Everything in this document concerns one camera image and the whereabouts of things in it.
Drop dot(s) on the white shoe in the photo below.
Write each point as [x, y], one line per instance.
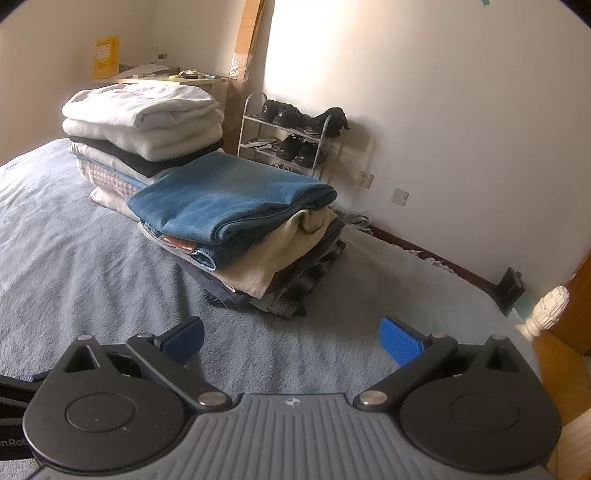
[284, 166]

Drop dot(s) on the white papers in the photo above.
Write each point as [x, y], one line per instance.
[138, 70]

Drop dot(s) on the orange wooden board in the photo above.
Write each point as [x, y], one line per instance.
[568, 369]

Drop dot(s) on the black leather shoe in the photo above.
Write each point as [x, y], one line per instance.
[307, 154]
[290, 146]

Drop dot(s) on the white wall socket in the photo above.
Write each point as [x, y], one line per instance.
[366, 179]
[400, 197]

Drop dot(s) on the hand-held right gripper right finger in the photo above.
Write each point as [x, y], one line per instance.
[401, 341]

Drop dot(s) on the white floor item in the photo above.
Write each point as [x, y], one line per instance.
[434, 263]

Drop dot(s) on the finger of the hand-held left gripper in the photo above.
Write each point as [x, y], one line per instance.
[18, 392]

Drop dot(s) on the grey clothes on floor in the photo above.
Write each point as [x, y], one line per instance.
[358, 221]

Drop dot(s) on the stack of folded pale clothes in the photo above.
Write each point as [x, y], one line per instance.
[138, 120]

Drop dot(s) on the black sneaker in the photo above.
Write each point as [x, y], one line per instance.
[286, 115]
[268, 110]

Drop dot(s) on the grey fleece bed blanket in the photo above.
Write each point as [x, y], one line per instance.
[92, 277]

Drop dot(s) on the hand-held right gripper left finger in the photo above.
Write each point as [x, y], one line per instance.
[187, 339]

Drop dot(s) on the pile of folded dark clothes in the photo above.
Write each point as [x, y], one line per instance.
[277, 272]

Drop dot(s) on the blue denim jeans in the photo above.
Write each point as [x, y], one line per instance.
[221, 198]

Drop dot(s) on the pale slipper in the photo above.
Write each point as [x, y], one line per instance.
[261, 143]

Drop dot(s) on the cream wooden desk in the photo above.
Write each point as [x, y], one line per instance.
[210, 81]

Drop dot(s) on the white metal shoe rack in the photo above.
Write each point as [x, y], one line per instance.
[244, 124]

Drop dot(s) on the white bedpost finial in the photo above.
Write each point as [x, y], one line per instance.
[547, 309]

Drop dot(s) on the black floor object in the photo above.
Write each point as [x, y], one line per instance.
[510, 286]

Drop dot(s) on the black boot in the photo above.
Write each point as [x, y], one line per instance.
[330, 121]

